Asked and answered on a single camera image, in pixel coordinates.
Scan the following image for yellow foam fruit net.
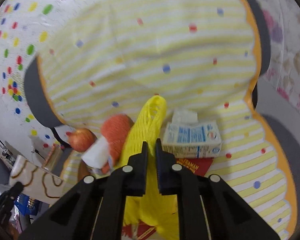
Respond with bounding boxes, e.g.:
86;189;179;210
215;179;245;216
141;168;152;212
117;95;179;239

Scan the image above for white foam block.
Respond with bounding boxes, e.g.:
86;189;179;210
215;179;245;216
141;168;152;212
81;136;110;169

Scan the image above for white brown patterned bag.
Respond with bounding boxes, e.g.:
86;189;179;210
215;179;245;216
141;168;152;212
9;155;65;205

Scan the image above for red snack package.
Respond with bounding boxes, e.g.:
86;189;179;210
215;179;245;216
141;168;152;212
121;158;213;239

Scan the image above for white blue milk carton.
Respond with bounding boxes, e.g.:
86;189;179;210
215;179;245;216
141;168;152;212
161;121;222;159

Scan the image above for red apple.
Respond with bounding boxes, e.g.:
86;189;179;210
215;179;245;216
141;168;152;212
68;128;97;152

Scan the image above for orange fuzzy cloth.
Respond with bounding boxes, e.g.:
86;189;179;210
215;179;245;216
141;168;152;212
101;114;134;174

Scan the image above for white folded paper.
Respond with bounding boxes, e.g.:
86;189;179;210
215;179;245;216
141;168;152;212
172;109;198;124

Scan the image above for grey office chair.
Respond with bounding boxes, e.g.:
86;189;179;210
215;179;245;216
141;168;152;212
23;0;300;228

